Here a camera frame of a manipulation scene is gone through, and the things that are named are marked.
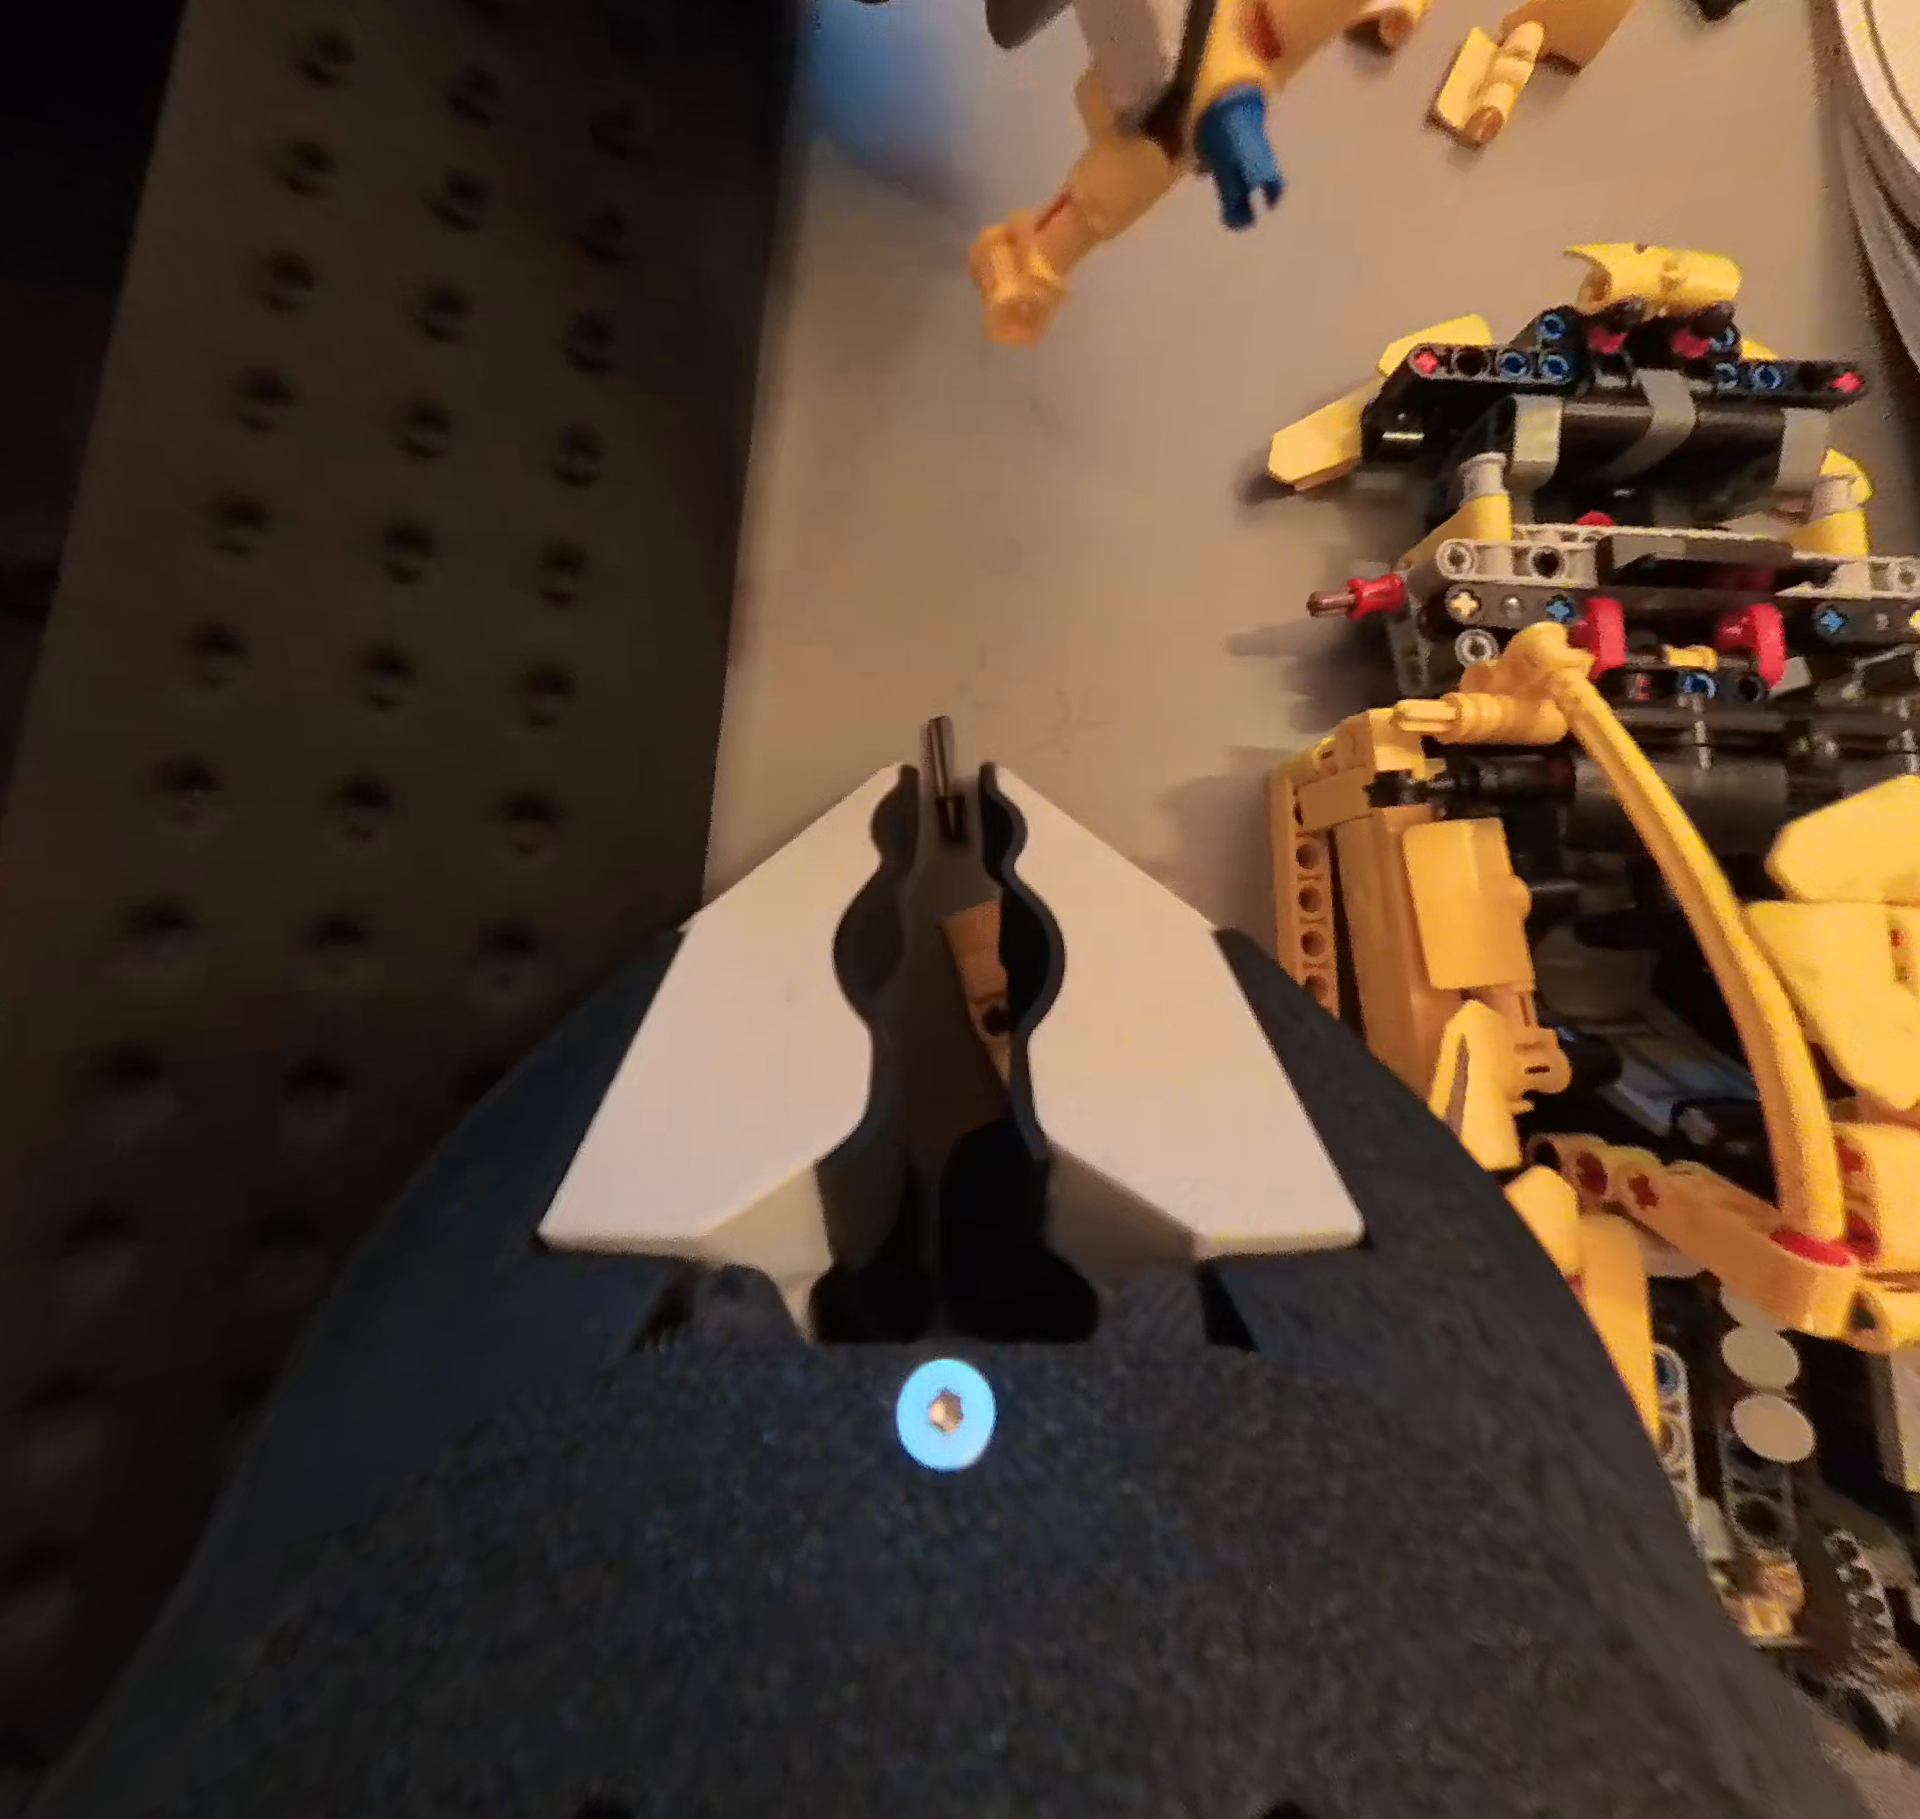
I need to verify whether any dark perforated chair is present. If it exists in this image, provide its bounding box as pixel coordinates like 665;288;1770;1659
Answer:
0;0;808;1776

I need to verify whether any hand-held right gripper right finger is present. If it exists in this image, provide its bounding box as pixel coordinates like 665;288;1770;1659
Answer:
978;763;1367;1317

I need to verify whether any building instruction booklet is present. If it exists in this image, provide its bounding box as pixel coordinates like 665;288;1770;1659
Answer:
1818;0;1920;327

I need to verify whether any yellow brick car model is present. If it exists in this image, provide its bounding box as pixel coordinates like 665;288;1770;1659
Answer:
1263;241;1920;1747

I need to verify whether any grey desk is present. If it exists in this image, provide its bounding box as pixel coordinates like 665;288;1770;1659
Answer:
698;0;1920;1101

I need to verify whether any yellow brick link arm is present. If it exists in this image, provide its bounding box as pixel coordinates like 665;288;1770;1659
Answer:
964;111;1209;349

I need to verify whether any small blue brick pin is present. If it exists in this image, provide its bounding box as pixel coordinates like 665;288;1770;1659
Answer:
1196;84;1287;230

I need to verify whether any pile of yellow brick pieces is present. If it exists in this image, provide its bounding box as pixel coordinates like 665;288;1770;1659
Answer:
1424;0;1670;151

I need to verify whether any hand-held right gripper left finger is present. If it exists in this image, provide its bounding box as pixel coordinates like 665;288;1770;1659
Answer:
536;767;925;1344

